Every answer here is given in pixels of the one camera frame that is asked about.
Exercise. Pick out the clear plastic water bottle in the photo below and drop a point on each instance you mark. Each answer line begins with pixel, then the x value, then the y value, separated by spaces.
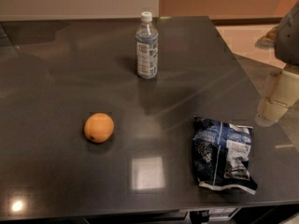
pixel 146 45

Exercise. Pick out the blue chip bag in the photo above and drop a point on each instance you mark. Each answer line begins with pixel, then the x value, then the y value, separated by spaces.
pixel 220 155

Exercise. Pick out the orange fruit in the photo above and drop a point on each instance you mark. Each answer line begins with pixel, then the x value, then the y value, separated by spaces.
pixel 98 128

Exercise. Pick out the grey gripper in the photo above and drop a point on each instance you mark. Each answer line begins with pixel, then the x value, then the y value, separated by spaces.
pixel 288 39

